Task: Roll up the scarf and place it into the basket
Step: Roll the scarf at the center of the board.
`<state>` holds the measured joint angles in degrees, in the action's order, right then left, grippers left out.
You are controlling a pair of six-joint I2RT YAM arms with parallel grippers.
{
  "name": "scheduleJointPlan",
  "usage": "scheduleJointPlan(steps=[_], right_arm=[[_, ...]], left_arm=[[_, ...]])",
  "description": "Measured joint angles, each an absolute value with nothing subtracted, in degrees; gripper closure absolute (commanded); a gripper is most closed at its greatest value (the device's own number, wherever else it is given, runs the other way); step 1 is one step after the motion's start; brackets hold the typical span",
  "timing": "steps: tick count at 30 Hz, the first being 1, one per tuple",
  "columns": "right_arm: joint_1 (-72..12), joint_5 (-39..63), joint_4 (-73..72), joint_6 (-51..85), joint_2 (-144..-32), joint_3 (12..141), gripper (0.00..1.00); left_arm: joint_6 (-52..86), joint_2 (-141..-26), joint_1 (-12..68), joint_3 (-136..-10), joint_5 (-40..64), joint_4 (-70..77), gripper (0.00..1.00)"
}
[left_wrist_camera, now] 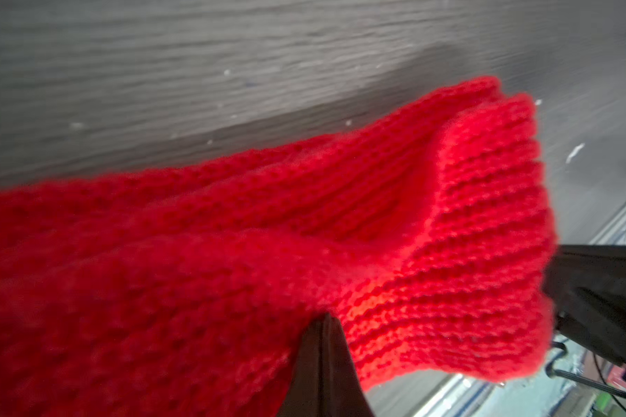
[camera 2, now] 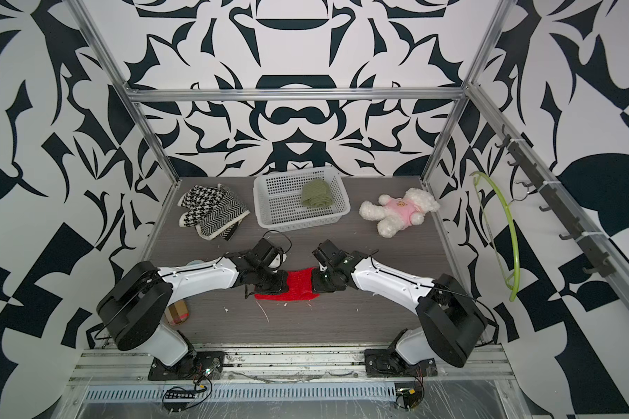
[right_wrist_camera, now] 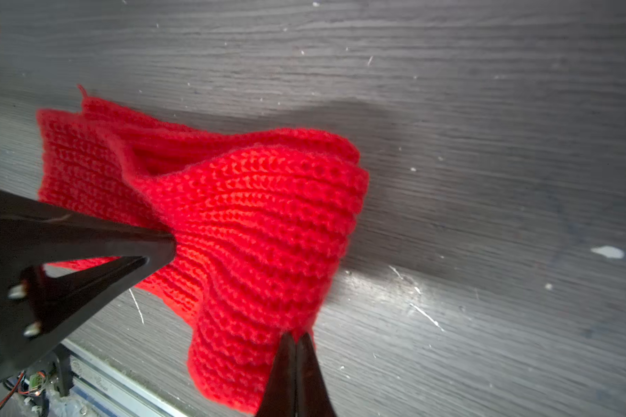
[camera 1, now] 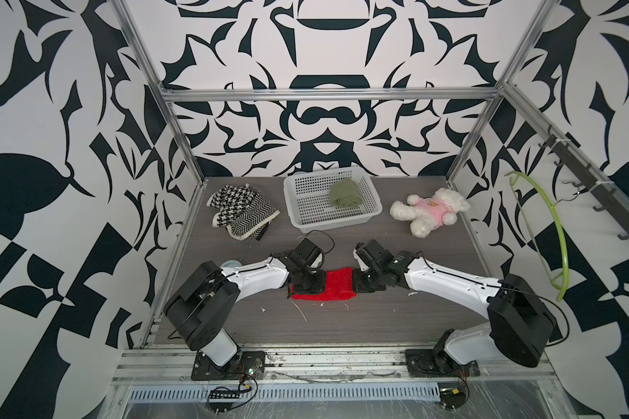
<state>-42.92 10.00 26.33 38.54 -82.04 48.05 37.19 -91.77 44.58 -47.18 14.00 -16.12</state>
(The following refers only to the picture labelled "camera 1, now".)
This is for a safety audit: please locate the red knitted scarf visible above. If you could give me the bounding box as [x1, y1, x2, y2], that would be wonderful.
[291, 267, 356, 302]

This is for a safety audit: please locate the green knitted scarf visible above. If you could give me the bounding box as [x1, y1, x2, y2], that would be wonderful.
[328, 178, 363, 209]

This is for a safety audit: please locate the black white houndstooth scarf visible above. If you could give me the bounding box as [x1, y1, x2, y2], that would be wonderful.
[206, 183, 281, 241]

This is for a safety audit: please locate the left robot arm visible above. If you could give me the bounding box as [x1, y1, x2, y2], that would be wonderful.
[164, 238, 327, 368]

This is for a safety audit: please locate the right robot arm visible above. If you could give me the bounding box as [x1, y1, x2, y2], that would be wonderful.
[352, 240, 557, 376]

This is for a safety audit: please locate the white plastic basket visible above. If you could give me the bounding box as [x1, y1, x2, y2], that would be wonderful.
[282, 166, 384, 234]

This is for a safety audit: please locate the white teddy bear pink shirt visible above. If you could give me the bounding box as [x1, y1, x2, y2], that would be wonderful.
[390, 188, 471, 238]

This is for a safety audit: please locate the light blue alarm clock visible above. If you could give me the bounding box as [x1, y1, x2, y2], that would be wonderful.
[220, 260, 243, 268]

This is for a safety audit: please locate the black connector hub left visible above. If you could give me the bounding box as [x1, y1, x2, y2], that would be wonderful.
[206, 387, 243, 403]

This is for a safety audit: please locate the black connector hub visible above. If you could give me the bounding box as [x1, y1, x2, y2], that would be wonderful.
[206, 387, 243, 403]
[440, 388, 468, 411]

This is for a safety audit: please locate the black connector hub right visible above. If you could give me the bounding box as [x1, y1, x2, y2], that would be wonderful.
[440, 388, 468, 411]

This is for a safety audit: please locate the green clothes hanger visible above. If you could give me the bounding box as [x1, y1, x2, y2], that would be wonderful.
[505, 171, 571, 303]

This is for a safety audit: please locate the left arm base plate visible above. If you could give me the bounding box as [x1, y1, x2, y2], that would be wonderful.
[190, 350, 266, 382]

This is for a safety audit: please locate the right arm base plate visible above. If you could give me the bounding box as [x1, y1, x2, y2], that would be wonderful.
[405, 349, 480, 378]

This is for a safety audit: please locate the white slotted cable duct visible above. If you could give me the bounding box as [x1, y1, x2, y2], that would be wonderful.
[129, 382, 440, 403]

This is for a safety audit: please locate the grey wall hook rail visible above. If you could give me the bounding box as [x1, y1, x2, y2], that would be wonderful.
[541, 126, 629, 241]

